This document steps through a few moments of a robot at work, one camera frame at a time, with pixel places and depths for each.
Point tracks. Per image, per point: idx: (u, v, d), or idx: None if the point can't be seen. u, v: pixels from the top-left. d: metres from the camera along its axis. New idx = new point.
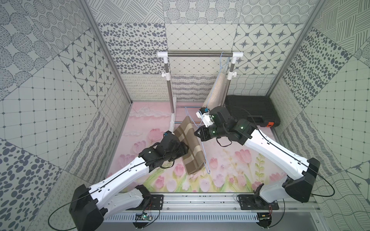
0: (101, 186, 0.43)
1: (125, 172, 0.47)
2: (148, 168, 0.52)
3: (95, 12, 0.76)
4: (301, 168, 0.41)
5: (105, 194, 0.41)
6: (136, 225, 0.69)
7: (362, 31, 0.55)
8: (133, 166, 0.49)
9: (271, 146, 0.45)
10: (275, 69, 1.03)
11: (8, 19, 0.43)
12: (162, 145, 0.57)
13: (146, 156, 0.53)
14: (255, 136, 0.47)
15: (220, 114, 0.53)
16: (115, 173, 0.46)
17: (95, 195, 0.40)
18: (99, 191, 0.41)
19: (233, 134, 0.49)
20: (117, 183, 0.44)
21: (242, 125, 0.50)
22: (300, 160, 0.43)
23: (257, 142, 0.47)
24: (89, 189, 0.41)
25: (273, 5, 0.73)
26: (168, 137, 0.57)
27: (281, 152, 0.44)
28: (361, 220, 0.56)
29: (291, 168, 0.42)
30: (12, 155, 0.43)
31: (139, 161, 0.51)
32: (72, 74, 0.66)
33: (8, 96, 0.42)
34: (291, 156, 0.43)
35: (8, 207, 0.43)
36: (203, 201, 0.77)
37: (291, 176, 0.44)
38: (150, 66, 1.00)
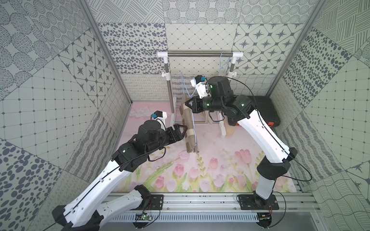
0: (73, 207, 0.38)
1: (99, 183, 0.40)
2: (125, 171, 0.42)
3: (95, 12, 0.76)
4: (283, 155, 0.44)
5: (79, 214, 0.37)
6: (137, 225, 0.69)
7: (362, 31, 0.55)
8: (106, 174, 0.41)
9: (264, 130, 0.45)
10: (275, 69, 1.03)
11: (8, 19, 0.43)
12: (140, 137, 0.44)
13: (120, 158, 0.42)
14: (253, 116, 0.45)
15: (220, 85, 0.47)
16: (88, 187, 0.40)
17: (69, 218, 0.37)
18: (72, 212, 0.37)
19: (232, 109, 0.45)
20: (88, 200, 0.38)
21: (242, 101, 0.45)
22: (284, 148, 0.45)
23: (253, 124, 0.45)
24: (63, 212, 0.38)
25: (273, 5, 0.73)
26: (146, 126, 0.43)
27: (270, 138, 0.45)
28: (361, 220, 0.56)
29: (274, 153, 0.44)
30: (12, 155, 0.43)
31: (112, 167, 0.41)
32: (72, 74, 0.66)
33: (8, 96, 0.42)
34: (278, 143, 0.45)
35: (8, 207, 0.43)
36: (203, 201, 0.77)
37: (269, 160, 0.47)
38: (150, 66, 1.00)
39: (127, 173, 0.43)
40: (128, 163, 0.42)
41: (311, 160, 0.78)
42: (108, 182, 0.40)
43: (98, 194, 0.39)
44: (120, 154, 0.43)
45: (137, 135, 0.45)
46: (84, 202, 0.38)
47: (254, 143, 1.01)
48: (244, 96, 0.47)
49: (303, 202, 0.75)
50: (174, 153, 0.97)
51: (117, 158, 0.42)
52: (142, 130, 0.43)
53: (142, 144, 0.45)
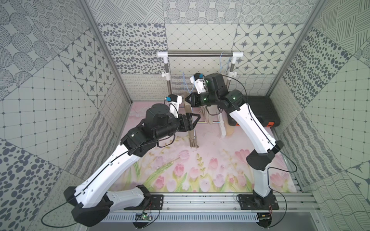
0: (83, 188, 0.38)
1: (108, 166, 0.39)
2: (133, 155, 0.41)
3: (95, 12, 0.76)
4: (268, 146, 0.48)
5: (89, 196, 0.37)
6: (136, 225, 0.69)
7: (362, 32, 0.55)
8: (114, 159, 0.40)
9: (252, 122, 0.49)
10: (275, 69, 1.03)
11: (8, 19, 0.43)
12: (149, 121, 0.42)
13: (129, 141, 0.41)
14: (242, 109, 0.49)
15: (215, 81, 0.52)
16: (97, 170, 0.40)
17: (80, 198, 0.37)
18: (83, 193, 0.37)
19: (224, 102, 0.49)
20: (98, 183, 0.38)
21: (234, 95, 0.50)
22: (270, 140, 0.49)
23: (242, 116, 0.49)
24: (74, 192, 0.38)
25: (273, 5, 0.73)
26: (154, 110, 0.41)
27: (257, 130, 0.49)
28: (361, 219, 0.56)
29: (260, 143, 0.49)
30: (12, 155, 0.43)
31: (121, 151, 0.40)
32: (72, 74, 0.66)
33: (8, 96, 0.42)
34: (265, 135, 0.49)
35: (8, 207, 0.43)
36: (203, 201, 0.77)
37: (257, 150, 0.51)
38: (150, 66, 1.00)
39: (135, 157, 0.42)
40: (137, 147, 0.41)
41: (311, 160, 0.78)
42: (117, 166, 0.39)
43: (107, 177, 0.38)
44: (128, 138, 0.42)
45: (145, 120, 0.43)
46: (93, 185, 0.38)
47: None
48: (237, 90, 0.51)
49: (303, 202, 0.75)
50: (174, 153, 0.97)
51: (125, 141, 0.42)
52: (151, 114, 0.41)
53: (150, 128, 0.44)
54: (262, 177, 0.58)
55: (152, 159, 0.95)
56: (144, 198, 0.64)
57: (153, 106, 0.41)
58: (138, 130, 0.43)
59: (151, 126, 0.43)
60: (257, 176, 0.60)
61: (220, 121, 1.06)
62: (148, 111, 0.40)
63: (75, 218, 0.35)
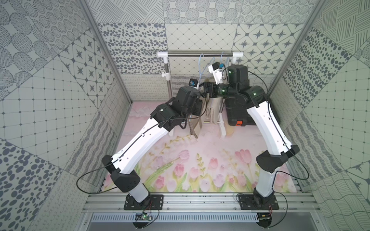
0: (120, 156, 0.41)
1: (140, 137, 0.42)
2: (163, 127, 0.44)
3: (95, 12, 0.76)
4: (282, 148, 0.46)
5: (125, 163, 0.41)
6: (137, 225, 0.69)
7: (362, 31, 0.55)
8: (146, 131, 0.43)
9: (270, 122, 0.47)
10: (275, 69, 1.03)
11: (8, 19, 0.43)
12: (179, 99, 0.46)
13: (158, 116, 0.44)
14: (261, 107, 0.47)
15: (238, 72, 0.49)
16: (130, 142, 0.43)
17: (117, 164, 0.41)
18: (120, 160, 0.41)
19: (244, 96, 0.48)
20: (132, 151, 0.41)
21: (255, 91, 0.48)
22: (286, 142, 0.47)
23: (260, 114, 0.47)
24: (112, 160, 0.42)
25: (273, 5, 0.73)
26: (187, 89, 0.46)
27: (274, 130, 0.46)
28: (361, 220, 0.56)
29: (274, 145, 0.46)
30: (12, 155, 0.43)
31: (152, 124, 0.43)
32: (72, 74, 0.66)
33: (8, 96, 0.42)
34: (281, 136, 0.47)
35: (8, 207, 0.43)
36: (203, 201, 0.77)
37: (270, 151, 0.48)
38: (150, 66, 1.00)
39: (164, 131, 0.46)
40: (166, 121, 0.44)
41: (311, 160, 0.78)
42: (150, 137, 0.43)
43: (140, 146, 0.42)
44: (158, 112, 0.44)
45: (176, 98, 0.47)
46: (128, 153, 0.41)
47: (254, 143, 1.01)
48: (258, 86, 0.49)
49: (303, 202, 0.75)
50: (174, 153, 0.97)
51: (155, 116, 0.44)
52: (183, 91, 0.45)
53: (180, 105, 0.46)
54: (269, 179, 0.57)
55: (152, 159, 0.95)
56: (146, 197, 0.64)
57: (185, 86, 0.45)
58: (166, 106, 0.45)
59: (181, 104, 0.47)
60: (263, 179, 0.59)
61: (219, 121, 1.06)
62: (181, 90, 0.44)
63: (114, 180, 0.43)
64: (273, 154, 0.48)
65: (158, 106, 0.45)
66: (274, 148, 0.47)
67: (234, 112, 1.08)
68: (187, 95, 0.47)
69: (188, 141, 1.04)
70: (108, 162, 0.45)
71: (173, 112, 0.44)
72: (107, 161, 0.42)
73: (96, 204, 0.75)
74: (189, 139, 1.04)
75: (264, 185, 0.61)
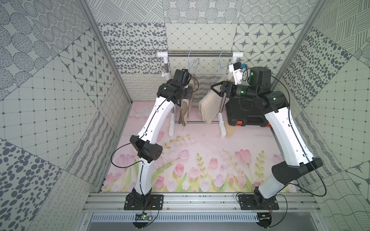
0: (145, 131, 0.52)
1: (155, 113, 0.54)
2: (171, 101, 0.58)
3: (95, 12, 0.76)
4: (302, 159, 0.42)
5: (151, 135, 0.52)
6: (137, 225, 0.69)
7: (362, 31, 0.55)
8: (158, 107, 0.54)
9: (289, 129, 0.44)
10: (275, 69, 1.03)
11: (8, 19, 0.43)
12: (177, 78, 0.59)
13: (163, 94, 0.55)
14: (281, 112, 0.45)
15: (260, 75, 0.47)
16: (149, 118, 0.53)
17: (146, 137, 0.52)
18: (146, 134, 0.52)
19: (262, 101, 0.46)
20: (154, 124, 0.53)
21: (274, 96, 0.46)
22: (306, 153, 0.43)
23: (279, 120, 0.45)
24: (138, 136, 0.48)
25: (273, 5, 0.73)
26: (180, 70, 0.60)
27: (294, 138, 0.43)
28: (361, 220, 0.56)
29: (293, 155, 0.43)
30: (12, 155, 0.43)
31: (161, 100, 0.54)
32: (72, 74, 0.66)
33: (8, 96, 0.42)
34: (301, 146, 0.43)
35: (8, 207, 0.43)
36: (203, 201, 0.77)
37: (289, 162, 0.44)
38: (150, 66, 1.00)
39: (172, 104, 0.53)
40: (172, 95, 0.57)
41: None
42: (163, 110, 0.56)
43: (158, 119, 0.54)
44: (162, 91, 0.55)
45: (173, 79, 0.59)
46: (151, 127, 0.52)
47: (254, 143, 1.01)
48: (280, 92, 0.47)
49: (303, 202, 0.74)
50: (174, 152, 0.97)
51: (161, 95, 0.55)
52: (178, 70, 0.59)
53: (178, 83, 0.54)
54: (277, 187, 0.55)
55: None
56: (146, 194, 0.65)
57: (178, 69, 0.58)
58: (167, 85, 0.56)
59: (178, 82, 0.61)
60: (270, 182, 0.57)
61: (219, 121, 1.06)
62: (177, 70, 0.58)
63: (151, 146, 0.51)
64: (291, 165, 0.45)
65: (160, 86, 0.56)
66: (293, 159, 0.43)
67: (234, 112, 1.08)
68: (183, 73, 0.61)
69: (188, 140, 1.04)
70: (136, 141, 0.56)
71: (175, 88, 0.56)
72: (135, 139, 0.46)
73: (96, 204, 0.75)
74: (189, 139, 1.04)
75: (269, 188, 0.59)
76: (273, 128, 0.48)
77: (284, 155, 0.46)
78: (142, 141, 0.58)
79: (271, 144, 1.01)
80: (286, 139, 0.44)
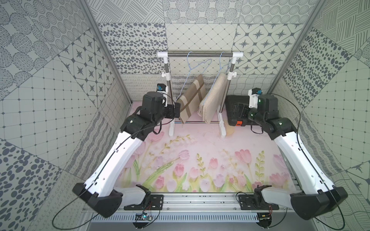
0: (94, 179, 0.38)
1: (113, 153, 0.41)
2: (136, 138, 0.44)
3: (95, 12, 0.76)
4: (320, 186, 0.39)
5: (102, 184, 0.38)
6: (137, 225, 0.69)
7: (362, 31, 0.55)
8: (119, 146, 0.42)
9: (300, 153, 0.44)
10: (275, 69, 1.03)
11: (8, 19, 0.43)
12: (146, 108, 0.47)
13: (128, 128, 0.44)
14: (288, 136, 0.46)
15: (268, 102, 0.51)
16: (104, 160, 0.40)
17: (94, 189, 0.37)
18: (95, 184, 0.38)
19: (270, 125, 0.50)
20: (109, 170, 0.39)
21: (281, 121, 0.49)
22: (323, 180, 0.40)
23: (287, 143, 0.46)
24: (85, 187, 0.38)
25: (273, 5, 0.73)
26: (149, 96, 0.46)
27: (306, 163, 0.42)
28: (361, 219, 0.56)
29: (309, 181, 0.40)
30: (12, 155, 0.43)
31: (125, 137, 0.42)
32: (72, 74, 0.66)
33: (8, 96, 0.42)
34: (316, 172, 0.41)
35: (8, 207, 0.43)
36: (203, 201, 0.77)
37: (308, 191, 0.40)
38: (150, 66, 1.00)
39: (139, 141, 0.46)
40: (138, 131, 0.43)
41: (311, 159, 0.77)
42: (125, 150, 0.42)
43: (116, 160, 0.40)
44: (128, 124, 0.44)
45: (142, 107, 0.47)
46: (104, 173, 0.39)
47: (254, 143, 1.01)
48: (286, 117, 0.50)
49: None
50: (174, 153, 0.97)
51: (125, 128, 0.44)
52: (147, 99, 0.45)
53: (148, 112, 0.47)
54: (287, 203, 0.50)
55: (152, 159, 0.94)
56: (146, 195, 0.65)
57: (148, 93, 0.45)
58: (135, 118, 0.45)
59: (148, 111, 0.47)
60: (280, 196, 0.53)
61: (220, 121, 1.06)
62: (144, 97, 0.45)
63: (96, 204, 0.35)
64: (310, 194, 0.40)
65: (127, 118, 0.45)
66: (310, 186, 0.40)
67: (234, 112, 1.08)
68: (151, 100, 0.47)
69: (188, 141, 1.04)
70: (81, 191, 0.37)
71: (143, 121, 0.44)
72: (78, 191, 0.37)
73: None
74: (189, 139, 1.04)
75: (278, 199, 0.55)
76: (284, 153, 0.48)
77: (301, 184, 0.43)
78: (88, 194, 0.42)
79: (271, 144, 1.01)
80: (298, 163, 0.43)
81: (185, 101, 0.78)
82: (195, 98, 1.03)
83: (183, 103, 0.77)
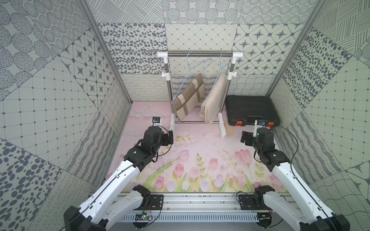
0: (91, 203, 0.40)
1: (113, 179, 0.45)
2: (137, 167, 0.50)
3: (95, 12, 0.76)
4: (318, 212, 0.40)
5: (98, 209, 0.39)
6: (136, 225, 0.69)
7: (362, 32, 0.55)
8: (120, 172, 0.47)
9: (296, 181, 0.47)
10: (275, 69, 1.03)
11: (8, 19, 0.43)
12: (146, 140, 0.54)
13: (131, 158, 0.50)
14: (283, 166, 0.52)
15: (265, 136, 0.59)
16: (103, 186, 0.44)
17: (87, 212, 0.38)
18: (90, 207, 0.39)
19: (265, 158, 0.56)
20: (106, 194, 0.42)
21: (275, 153, 0.56)
22: (322, 207, 0.41)
23: (282, 172, 0.51)
24: (78, 210, 0.39)
25: (273, 6, 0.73)
26: (151, 132, 0.54)
27: (303, 190, 0.45)
28: (361, 220, 0.56)
29: (308, 208, 0.42)
30: (13, 155, 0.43)
31: (126, 165, 0.48)
32: (72, 74, 0.66)
33: (8, 96, 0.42)
34: (313, 199, 0.43)
35: (8, 207, 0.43)
36: (203, 201, 0.77)
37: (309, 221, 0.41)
38: (150, 66, 1.00)
39: (138, 170, 0.51)
40: (139, 161, 0.50)
41: (311, 160, 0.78)
42: (125, 177, 0.46)
43: (114, 187, 0.43)
44: (131, 155, 0.51)
45: (143, 140, 0.55)
46: (101, 198, 0.41)
47: None
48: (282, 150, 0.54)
49: None
50: (174, 153, 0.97)
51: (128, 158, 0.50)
52: (148, 134, 0.53)
53: (148, 145, 0.55)
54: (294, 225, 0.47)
55: None
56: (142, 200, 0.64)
57: (149, 128, 0.54)
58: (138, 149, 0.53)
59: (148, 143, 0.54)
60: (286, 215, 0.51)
61: (220, 121, 1.06)
62: (146, 132, 0.53)
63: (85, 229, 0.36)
64: (311, 223, 0.39)
65: (130, 149, 0.53)
66: (310, 215, 0.41)
67: (234, 112, 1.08)
68: (152, 134, 0.55)
69: (188, 140, 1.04)
70: (72, 217, 0.37)
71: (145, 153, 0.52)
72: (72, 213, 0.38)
73: None
74: (189, 139, 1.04)
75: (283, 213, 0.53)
76: (283, 184, 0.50)
77: (303, 214, 0.43)
78: (81, 218, 0.42)
79: None
80: (295, 191, 0.46)
81: (182, 100, 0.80)
82: (193, 97, 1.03)
83: (180, 102, 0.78)
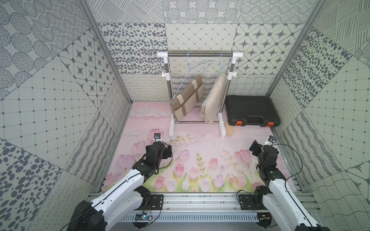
0: (103, 198, 0.44)
1: (124, 182, 0.51)
2: (142, 176, 0.56)
3: (95, 12, 0.76)
4: (303, 221, 0.43)
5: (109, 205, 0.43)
6: (136, 224, 0.70)
7: (362, 31, 0.55)
8: (130, 177, 0.53)
9: (286, 194, 0.51)
10: (275, 69, 1.03)
11: (8, 19, 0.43)
12: (151, 155, 0.62)
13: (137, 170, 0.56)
14: (277, 180, 0.57)
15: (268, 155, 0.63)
16: (114, 186, 0.49)
17: (99, 207, 0.42)
18: (102, 202, 0.43)
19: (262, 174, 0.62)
20: (117, 193, 0.47)
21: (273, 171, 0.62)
22: (308, 217, 0.44)
23: (275, 185, 0.56)
24: (91, 204, 0.42)
25: (273, 5, 0.73)
26: (154, 147, 0.61)
27: (293, 202, 0.49)
28: (361, 220, 0.56)
29: (294, 217, 0.45)
30: (12, 155, 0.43)
31: (135, 173, 0.55)
32: (72, 74, 0.66)
33: (8, 96, 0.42)
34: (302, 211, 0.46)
35: (8, 207, 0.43)
36: (203, 201, 0.77)
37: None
38: (150, 66, 1.00)
39: (142, 180, 0.57)
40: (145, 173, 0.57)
41: (311, 160, 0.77)
42: (134, 182, 0.52)
43: (125, 189, 0.49)
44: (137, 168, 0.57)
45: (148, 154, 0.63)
46: (112, 196, 0.45)
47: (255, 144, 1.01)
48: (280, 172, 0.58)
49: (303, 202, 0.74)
50: (174, 153, 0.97)
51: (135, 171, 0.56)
52: (152, 150, 0.61)
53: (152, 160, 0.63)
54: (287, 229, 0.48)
55: None
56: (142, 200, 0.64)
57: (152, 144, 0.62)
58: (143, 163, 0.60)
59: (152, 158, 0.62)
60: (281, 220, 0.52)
61: (220, 121, 1.06)
62: (151, 148, 0.61)
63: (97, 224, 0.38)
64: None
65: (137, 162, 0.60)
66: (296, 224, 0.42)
67: (234, 112, 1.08)
68: (156, 150, 0.63)
69: (188, 140, 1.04)
70: (84, 210, 0.40)
71: (149, 167, 0.59)
72: (87, 204, 0.42)
73: None
74: (189, 139, 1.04)
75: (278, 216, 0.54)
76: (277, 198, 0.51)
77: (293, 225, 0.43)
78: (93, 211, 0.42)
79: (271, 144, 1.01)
80: (285, 202, 0.50)
81: (181, 100, 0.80)
82: (192, 97, 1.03)
83: (178, 101, 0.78)
